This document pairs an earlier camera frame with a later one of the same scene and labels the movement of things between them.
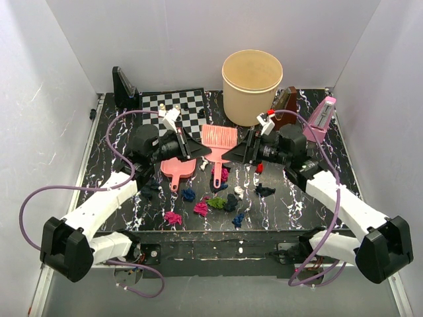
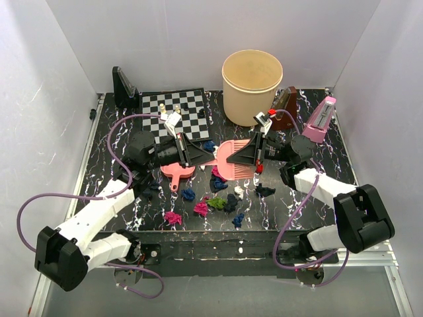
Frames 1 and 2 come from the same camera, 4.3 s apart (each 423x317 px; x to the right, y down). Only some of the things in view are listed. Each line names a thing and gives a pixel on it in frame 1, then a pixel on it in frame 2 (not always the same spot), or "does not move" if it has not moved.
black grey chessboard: x=191 y=103 does not move
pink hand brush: x=219 y=139 → x=230 y=171
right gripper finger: x=241 y=153 does not move
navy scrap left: x=189 y=195 does not move
